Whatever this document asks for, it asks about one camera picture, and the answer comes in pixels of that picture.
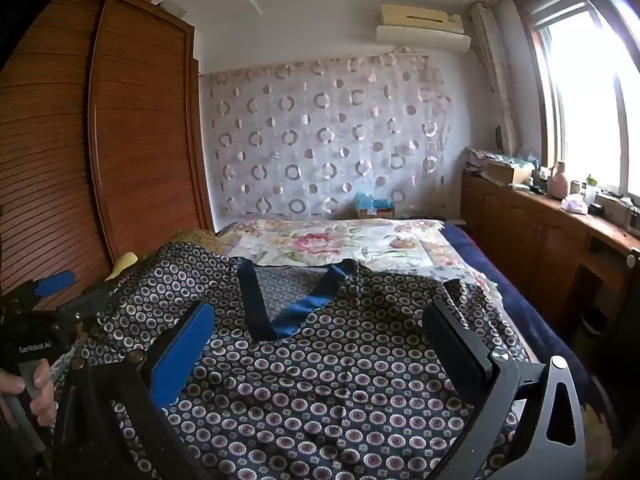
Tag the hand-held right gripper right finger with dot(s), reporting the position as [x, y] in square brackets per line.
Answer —
[457, 345]

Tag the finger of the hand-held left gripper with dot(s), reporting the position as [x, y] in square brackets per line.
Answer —
[55, 282]
[92, 297]

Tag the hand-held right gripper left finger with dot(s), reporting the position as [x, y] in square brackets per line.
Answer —
[175, 360]

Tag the dark circle-print garment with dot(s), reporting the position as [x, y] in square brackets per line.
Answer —
[325, 385]

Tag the person's left hand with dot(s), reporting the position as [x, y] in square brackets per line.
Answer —
[42, 392]

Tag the yellow plush toy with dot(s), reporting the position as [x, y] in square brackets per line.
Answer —
[125, 262]

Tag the navy blue blanket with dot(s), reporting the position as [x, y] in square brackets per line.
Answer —
[500, 280]

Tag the olive brown folded garment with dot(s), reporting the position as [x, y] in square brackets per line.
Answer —
[192, 237]

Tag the wooden cabinet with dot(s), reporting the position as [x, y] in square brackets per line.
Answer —
[515, 230]

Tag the black bin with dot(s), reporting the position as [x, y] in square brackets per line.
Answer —
[595, 321]

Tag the small cardboard box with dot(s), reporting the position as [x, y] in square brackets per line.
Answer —
[375, 213]

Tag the pink floral bedsheet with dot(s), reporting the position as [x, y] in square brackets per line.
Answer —
[325, 245]

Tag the blue plastic bag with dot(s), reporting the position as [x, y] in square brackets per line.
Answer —
[372, 201]

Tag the wooden wardrobe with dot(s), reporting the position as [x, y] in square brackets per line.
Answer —
[140, 135]

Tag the open cardboard box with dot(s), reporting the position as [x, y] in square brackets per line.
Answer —
[505, 171]

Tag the pale pink plastic bag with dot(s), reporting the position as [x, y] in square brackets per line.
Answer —
[575, 205]

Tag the pile of cloths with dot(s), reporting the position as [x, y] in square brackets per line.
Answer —
[477, 157]

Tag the pink bottle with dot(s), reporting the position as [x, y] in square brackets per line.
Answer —
[557, 182]

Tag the small black box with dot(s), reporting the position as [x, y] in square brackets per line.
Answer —
[597, 208]

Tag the green-capped bottle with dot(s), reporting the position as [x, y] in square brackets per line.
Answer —
[591, 189]

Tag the grey box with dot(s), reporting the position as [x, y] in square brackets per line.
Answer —
[617, 210]

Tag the sheer circle-pattern curtain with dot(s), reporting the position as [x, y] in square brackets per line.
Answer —
[325, 135]

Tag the window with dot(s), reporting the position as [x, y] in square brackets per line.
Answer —
[590, 110]

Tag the bundled window curtain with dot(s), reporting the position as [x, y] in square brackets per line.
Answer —
[492, 75]

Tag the round dark wall ornament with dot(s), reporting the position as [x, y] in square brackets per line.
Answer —
[498, 135]

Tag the wall air conditioner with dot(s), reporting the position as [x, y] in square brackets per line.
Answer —
[420, 25]

